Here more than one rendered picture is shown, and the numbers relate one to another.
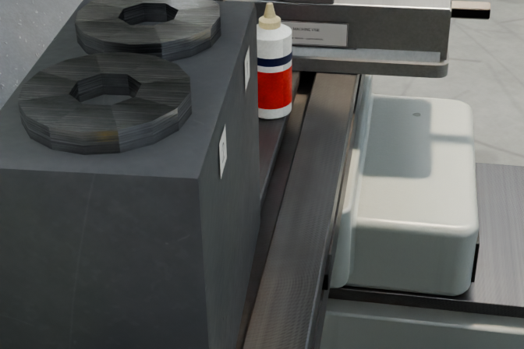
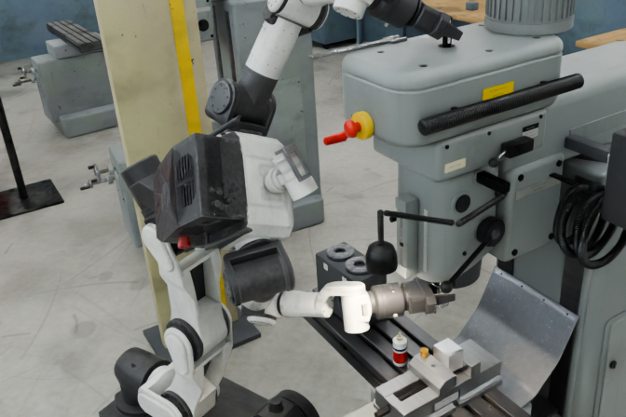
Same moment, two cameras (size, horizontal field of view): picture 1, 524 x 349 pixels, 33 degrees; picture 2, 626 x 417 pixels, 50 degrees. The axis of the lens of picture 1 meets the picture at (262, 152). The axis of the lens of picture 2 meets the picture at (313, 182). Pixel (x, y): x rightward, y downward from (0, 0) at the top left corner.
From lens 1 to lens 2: 2.32 m
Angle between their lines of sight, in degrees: 111
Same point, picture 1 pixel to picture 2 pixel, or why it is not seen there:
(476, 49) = not seen: outside the picture
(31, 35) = (511, 351)
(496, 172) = not seen: outside the picture
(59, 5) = (536, 368)
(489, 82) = not seen: outside the picture
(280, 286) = (338, 324)
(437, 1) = (383, 389)
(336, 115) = (382, 370)
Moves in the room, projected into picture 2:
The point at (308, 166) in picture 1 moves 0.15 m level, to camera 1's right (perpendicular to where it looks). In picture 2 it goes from (367, 351) to (331, 376)
